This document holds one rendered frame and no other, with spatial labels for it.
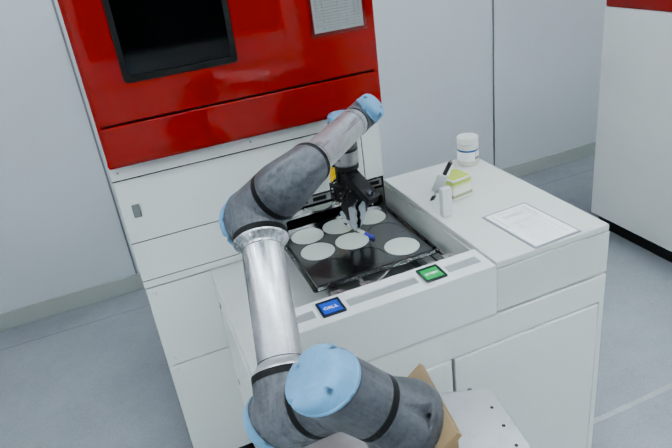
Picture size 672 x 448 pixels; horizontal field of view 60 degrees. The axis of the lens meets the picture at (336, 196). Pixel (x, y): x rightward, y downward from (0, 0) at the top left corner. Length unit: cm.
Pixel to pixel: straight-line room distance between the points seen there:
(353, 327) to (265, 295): 29
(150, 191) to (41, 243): 174
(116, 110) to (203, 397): 102
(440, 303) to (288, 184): 50
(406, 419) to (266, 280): 36
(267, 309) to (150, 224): 75
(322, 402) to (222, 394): 124
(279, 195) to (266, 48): 61
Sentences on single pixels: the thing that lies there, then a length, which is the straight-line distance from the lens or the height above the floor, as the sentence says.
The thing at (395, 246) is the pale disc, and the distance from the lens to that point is 167.
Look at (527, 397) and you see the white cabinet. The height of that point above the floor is 50.
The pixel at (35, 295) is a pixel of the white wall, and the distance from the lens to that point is 357.
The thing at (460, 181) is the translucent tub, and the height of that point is 102.
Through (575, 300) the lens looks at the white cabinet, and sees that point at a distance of 170.
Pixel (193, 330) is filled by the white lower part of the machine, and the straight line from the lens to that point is 198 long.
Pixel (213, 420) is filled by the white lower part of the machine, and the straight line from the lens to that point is 221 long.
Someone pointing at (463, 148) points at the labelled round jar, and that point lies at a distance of 198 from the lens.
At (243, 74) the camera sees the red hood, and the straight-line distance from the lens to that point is 165.
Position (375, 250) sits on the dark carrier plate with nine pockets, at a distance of 166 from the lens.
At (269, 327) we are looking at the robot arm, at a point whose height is 109.
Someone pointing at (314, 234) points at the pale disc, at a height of 90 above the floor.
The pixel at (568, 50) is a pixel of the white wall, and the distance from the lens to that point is 429.
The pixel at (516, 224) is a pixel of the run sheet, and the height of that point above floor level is 97.
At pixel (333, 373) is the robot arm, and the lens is 93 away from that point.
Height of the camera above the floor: 174
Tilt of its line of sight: 25 degrees down
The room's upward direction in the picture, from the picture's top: 8 degrees counter-clockwise
